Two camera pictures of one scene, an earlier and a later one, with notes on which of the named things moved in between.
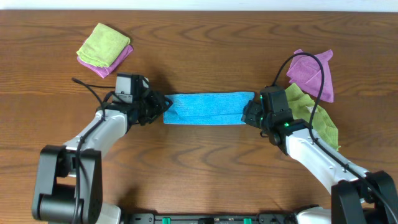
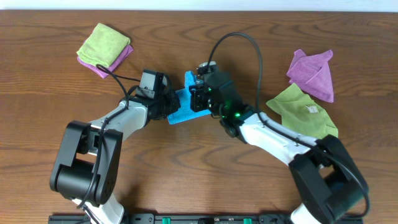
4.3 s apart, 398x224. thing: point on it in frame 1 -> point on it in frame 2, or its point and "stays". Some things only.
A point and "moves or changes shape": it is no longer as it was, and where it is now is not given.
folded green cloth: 102,45 stays
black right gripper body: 254,112 -> 196,98
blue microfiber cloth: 208,108 moves or changes shape
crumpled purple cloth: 305,71 stays
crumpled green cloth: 302,106 stays
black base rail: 208,218 stays
